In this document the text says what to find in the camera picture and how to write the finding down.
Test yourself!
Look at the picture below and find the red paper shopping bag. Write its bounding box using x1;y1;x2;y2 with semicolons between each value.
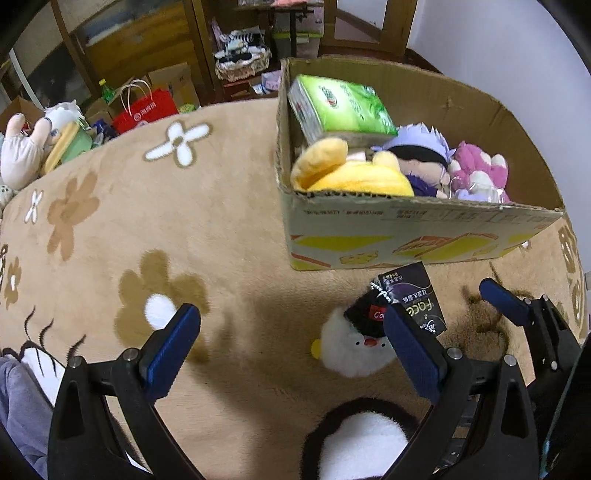
112;79;178;135

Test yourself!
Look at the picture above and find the white plush with pink paws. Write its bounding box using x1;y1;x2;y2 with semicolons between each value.
1;97;87;191

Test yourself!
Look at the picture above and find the purple white-haired plush doll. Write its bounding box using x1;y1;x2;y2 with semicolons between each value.
372;123;452;199

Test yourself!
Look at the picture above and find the pink white plush toy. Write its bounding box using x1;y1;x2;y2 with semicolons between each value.
448;142;510;204

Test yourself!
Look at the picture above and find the green glass bottle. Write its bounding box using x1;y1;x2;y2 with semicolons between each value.
99;79;116;104

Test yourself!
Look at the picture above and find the small box with pink items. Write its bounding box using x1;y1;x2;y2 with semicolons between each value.
249;70;283;96

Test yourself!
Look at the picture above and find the black side table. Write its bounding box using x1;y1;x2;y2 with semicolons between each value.
235;1;325;57

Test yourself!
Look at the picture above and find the wooden door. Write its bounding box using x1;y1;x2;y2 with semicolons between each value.
321;0;418;60

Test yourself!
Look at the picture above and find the black tissue pack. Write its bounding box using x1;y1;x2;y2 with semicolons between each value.
377;262;447;336

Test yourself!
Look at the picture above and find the large cream plush bear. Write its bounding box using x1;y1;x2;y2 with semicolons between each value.
0;182;15;218

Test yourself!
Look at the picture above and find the person's grey-clad leg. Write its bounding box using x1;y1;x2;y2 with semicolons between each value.
1;357;52;479

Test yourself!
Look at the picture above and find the white penguin plush black cap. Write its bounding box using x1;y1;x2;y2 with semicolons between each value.
311;291;397;378

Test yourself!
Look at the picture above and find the clear plastic storage bin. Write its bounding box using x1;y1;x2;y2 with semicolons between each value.
273;31;324;59

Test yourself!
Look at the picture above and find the green tissue pack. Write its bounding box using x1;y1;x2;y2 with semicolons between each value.
287;75;398;146

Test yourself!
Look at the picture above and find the wooden wardrobe with panels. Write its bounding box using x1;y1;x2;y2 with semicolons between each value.
6;1;214;106

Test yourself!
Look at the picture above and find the wicker basket of socks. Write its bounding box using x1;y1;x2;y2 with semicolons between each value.
214;27;271;82

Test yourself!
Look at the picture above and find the brown cardboard box on floor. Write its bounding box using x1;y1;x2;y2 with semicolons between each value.
84;62;200;123

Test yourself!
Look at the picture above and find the green yellow plush toy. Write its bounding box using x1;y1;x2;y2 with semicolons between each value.
40;122;93;176

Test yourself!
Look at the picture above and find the clear bag with lilac item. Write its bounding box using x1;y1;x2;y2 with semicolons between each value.
446;170;505;204

